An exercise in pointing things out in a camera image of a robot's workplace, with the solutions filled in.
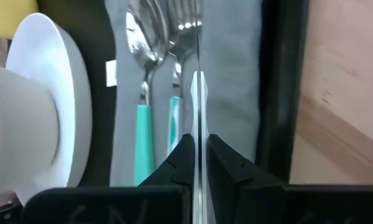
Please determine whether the yellow mug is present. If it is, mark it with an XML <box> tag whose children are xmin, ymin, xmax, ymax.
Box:
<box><xmin>0</xmin><ymin>0</ymin><xmax>39</xmax><ymax>40</ymax></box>

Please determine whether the grey cloth napkin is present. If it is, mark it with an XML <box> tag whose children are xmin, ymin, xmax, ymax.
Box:
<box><xmin>104</xmin><ymin>0</ymin><xmax>263</xmax><ymax>187</ymax></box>

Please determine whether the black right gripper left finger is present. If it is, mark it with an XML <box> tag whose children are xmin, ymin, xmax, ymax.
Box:
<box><xmin>20</xmin><ymin>133</ymin><xmax>196</xmax><ymax>224</ymax></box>

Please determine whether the steel knife pale handle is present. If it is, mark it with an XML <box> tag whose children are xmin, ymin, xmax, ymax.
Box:
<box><xmin>189</xmin><ymin>18</ymin><xmax>217</xmax><ymax>224</ymax></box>

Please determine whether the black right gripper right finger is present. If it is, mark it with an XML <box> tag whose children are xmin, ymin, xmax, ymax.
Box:
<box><xmin>206</xmin><ymin>133</ymin><xmax>373</xmax><ymax>224</ymax></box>

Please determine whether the black plastic tray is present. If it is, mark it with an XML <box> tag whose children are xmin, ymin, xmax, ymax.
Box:
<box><xmin>36</xmin><ymin>0</ymin><xmax>310</xmax><ymax>187</ymax></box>

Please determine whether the steel spoon green handle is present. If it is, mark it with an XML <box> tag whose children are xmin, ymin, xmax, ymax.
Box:
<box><xmin>125</xmin><ymin>1</ymin><xmax>170</xmax><ymax>187</ymax></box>

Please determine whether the white round plate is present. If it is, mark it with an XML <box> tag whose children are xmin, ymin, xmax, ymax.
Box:
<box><xmin>5</xmin><ymin>12</ymin><xmax>93</xmax><ymax>206</ymax></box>

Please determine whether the off-white bowl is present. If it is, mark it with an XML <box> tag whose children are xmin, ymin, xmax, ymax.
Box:
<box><xmin>0</xmin><ymin>61</ymin><xmax>60</xmax><ymax>203</ymax></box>

